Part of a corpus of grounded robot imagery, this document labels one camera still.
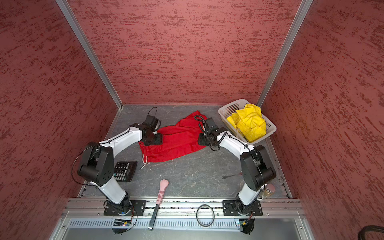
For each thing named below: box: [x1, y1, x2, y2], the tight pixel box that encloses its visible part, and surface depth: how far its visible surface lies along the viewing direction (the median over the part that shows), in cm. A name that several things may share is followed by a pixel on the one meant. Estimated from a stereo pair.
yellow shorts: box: [227, 103, 267, 142], surface depth 98 cm
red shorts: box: [139, 110, 207, 163], surface depth 96 cm
